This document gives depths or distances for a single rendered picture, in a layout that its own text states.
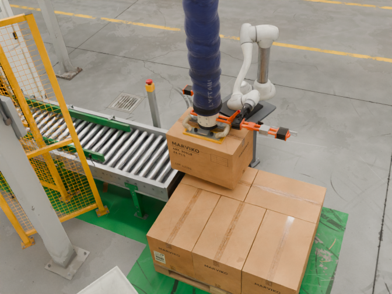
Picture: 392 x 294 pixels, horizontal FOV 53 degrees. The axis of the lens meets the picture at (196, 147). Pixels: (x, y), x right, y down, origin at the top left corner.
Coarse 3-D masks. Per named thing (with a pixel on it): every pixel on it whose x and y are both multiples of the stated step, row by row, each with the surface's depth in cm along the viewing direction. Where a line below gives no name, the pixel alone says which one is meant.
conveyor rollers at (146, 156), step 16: (32, 112) 446; (64, 128) 421; (80, 128) 417; (96, 128) 414; (112, 128) 411; (80, 144) 396; (96, 144) 394; (128, 144) 392; (144, 144) 389; (96, 160) 379; (112, 160) 375; (144, 160) 373; (160, 160) 370; (144, 176) 360; (160, 176) 355
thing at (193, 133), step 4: (192, 128) 317; (196, 128) 313; (184, 132) 315; (188, 132) 314; (192, 132) 313; (196, 132) 313; (212, 132) 308; (216, 132) 312; (192, 136) 313; (196, 136) 311; (200, 136) 310; (204, 136) 309; (208, 136) 308; (212, 136) 308; (208, 140) 307; (212, 140) 306; (216, 140) 305; (220, 140) 305
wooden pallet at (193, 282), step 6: (318, 222) 355; (156, 264) 337; (306, 264) 325; (156, 270) 345; (162, 270) 340; (168, 270) 335; (174, 276) 339; (180, 276) 339; (186, 276) 338; (186, 282) 335; (192, 282) 334; (198, 282) 334; (204, 282) 320; (204, 288) 329; (210, 288) 322; (216, 288) 317
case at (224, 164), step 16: (176, 128) 322; (176, 144) 320; (192, 144) 310; (208, 144) 305; (224, 144) 304; (240, 144) 304; (176, 160) 335; (192, 160) 323; (208, 160) 313; (224, 160) 303; (240, 160) 316; (208, 176) 326; (224, 176) 316; (240, 176) 329
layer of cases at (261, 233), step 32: (192, 192) 339; (224, 192) 336; (256, 192) 334; (288, 192) 331; (320, 192) 329; (160, 224) 317; (192, 224) 315; (224, 224) 312; (256, 224) 310; (288, 224) 308; (160, 256) 324; (192, 256) 300; (224, 256) 291; (256, 256) 289; (288, 256) 288; (224, 288) 312; (256, 288) 290; (288, 288) 270
